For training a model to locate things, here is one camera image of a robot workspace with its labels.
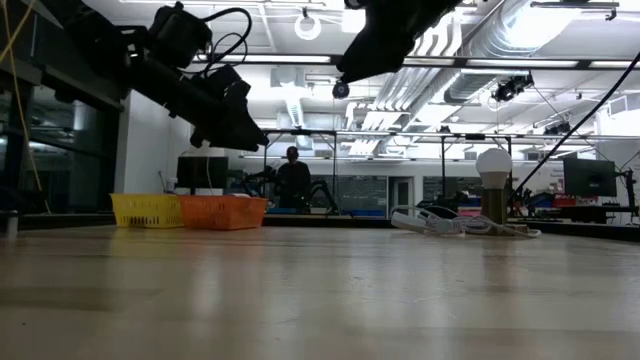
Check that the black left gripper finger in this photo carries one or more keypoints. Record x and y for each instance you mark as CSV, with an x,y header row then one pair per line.
x,y
235,132

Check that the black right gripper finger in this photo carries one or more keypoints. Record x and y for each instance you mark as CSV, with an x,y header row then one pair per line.
x,y
372,55

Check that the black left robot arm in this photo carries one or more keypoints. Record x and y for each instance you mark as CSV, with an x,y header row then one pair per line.
x,y
100,45

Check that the black computer monitor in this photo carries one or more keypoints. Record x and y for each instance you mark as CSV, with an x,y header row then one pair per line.
x,y
590,177
205,172

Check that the person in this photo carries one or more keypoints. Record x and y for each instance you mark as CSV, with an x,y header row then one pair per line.
x,y
293,180

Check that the orange plastic basket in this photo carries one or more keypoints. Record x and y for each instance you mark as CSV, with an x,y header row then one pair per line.
x,y
222,212

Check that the white cup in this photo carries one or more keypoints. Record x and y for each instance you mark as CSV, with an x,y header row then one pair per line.
x,y
172,185

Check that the yellow plastic basket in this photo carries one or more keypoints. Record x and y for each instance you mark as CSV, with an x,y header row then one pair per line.
x,y
142,210

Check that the white bulb lamp brass base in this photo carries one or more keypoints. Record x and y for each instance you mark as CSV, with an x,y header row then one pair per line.
x,y
493,167

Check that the white power adapter bar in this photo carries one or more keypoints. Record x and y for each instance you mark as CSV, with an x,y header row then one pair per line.
x,y
415,221

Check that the small grey block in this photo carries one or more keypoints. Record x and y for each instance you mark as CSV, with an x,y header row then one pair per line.
x,y
10,225

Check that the red storage box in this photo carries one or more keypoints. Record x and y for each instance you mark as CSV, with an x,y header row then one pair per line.
x,y
564,201

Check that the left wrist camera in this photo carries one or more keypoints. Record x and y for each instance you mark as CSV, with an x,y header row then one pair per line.
x,y
225,82

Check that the black dome ceiling camera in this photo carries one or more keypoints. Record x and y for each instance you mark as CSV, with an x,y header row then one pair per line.
x,y
341,90

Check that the black workstation frame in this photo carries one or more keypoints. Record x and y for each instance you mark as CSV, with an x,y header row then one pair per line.
x,y
475,136
300,132

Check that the black ceiling spot camera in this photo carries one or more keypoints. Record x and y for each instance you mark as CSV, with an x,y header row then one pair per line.
x,y
512,87

